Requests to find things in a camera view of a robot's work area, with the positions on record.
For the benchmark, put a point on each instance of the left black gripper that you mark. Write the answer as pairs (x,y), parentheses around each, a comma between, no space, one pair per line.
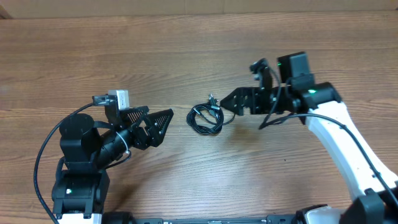
(153,137)

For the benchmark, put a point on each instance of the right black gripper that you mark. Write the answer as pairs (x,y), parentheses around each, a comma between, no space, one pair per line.
(253,95)

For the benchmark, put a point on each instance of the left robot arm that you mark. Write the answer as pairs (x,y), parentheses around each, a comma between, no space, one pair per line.
(89,149)

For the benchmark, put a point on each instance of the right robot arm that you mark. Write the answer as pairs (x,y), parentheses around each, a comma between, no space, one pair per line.
(293,93)

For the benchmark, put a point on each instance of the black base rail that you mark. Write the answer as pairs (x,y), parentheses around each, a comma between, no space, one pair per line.
(214,220)

